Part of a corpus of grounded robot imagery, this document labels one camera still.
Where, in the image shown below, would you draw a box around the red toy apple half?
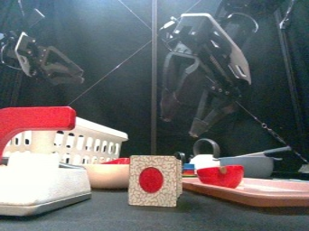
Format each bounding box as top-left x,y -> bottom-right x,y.
101,157 -> 132,165

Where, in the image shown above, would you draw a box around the multicolour stacked toy rings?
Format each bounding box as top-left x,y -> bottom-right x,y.
181,162 -> 199,178

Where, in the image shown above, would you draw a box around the grey toy saucepan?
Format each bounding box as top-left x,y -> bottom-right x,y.
219,145 -> 294,180

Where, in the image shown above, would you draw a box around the small red bowl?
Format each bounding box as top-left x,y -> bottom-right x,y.
196,164 -> 245,189

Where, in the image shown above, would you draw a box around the white plastic slotted basket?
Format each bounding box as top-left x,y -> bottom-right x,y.
3,116 -> 130,166

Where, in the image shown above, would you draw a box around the squiggle patterned red dot card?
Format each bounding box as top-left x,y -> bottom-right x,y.
128,154 -> 184,208

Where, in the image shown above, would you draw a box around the pink plastic tray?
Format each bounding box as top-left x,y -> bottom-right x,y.
181,176 -> 309,208

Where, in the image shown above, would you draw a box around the dark grey rounded bar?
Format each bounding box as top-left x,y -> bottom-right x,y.
59,162 -> 88,170

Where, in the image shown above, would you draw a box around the white round bowl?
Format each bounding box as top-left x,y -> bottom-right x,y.
81,162 -> 132,190

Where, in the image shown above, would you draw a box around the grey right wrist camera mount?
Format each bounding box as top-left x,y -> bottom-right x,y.
173,13 -> 253,86

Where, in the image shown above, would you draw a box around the grey vertical frame pole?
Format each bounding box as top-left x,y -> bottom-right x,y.
150,0 -> 160,156

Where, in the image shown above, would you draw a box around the thin diagonal brace wire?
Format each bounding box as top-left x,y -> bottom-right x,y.
67,0 -> 204,106

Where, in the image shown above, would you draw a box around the small black ring handle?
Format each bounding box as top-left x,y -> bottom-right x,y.
173,151 -> 188,165

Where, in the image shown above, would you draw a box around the white kettle black handle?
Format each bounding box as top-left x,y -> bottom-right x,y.
189,137 -> 223,173

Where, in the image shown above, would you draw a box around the black frame post with hook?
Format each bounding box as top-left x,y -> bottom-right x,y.
275,7 -> 309,152

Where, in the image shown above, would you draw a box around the red handled white toy press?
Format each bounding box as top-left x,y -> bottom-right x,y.
0,106 -> 93,217

